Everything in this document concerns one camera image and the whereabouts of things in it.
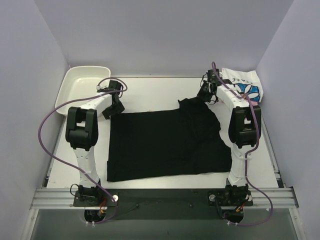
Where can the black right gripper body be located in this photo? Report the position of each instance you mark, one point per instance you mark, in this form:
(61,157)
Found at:
(204,92)

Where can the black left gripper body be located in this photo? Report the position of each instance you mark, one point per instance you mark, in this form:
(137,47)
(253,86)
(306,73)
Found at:
(113,109)

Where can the white plastic bin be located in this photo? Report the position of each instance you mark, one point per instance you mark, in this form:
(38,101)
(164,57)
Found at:
(80,82)

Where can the white daisy print t shirt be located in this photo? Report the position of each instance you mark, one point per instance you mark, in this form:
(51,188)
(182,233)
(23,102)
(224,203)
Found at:
(245,83)

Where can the black t shirt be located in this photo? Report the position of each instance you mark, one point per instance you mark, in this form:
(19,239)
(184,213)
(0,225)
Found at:
(182,141)

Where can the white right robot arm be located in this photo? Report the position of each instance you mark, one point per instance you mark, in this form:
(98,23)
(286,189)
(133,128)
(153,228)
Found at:
(244,132)

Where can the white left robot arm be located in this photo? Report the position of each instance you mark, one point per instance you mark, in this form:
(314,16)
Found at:
(82,134)

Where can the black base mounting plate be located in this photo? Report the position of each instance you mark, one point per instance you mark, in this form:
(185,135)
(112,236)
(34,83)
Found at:
(165,204)

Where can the aluminium front rail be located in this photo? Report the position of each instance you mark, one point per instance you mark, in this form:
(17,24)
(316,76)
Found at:
(54,198)

